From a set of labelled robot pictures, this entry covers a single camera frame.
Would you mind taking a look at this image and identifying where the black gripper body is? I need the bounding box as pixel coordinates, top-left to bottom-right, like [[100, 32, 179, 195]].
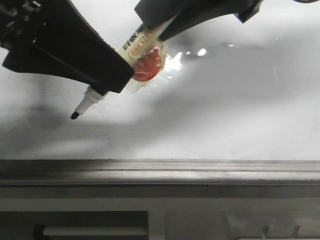
[[0, 0, 42, 50]]

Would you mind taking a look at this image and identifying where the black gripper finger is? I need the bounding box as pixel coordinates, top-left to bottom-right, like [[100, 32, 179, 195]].
[[134, 0, 262, 41], [2, 0, 134, 90]]

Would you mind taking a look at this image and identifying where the white black whiteboard marker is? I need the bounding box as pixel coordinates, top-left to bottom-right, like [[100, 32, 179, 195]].
[[70, 20, 172, 120]]

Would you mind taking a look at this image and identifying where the red magnet taped to marker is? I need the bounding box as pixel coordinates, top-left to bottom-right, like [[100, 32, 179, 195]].
[[126, 41, 168, 93]]

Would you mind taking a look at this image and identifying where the white whiteboard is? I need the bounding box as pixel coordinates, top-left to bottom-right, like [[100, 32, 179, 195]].
[[0, 0, 320, 160]]

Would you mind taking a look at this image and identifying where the grey aluminium whiteboard tray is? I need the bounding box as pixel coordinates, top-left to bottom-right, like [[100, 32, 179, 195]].
[[0, 159, 320, 186]]

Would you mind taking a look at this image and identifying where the grey cabinet below whiteboard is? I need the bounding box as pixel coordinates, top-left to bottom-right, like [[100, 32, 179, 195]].
[[0, 185, 320, 240]]

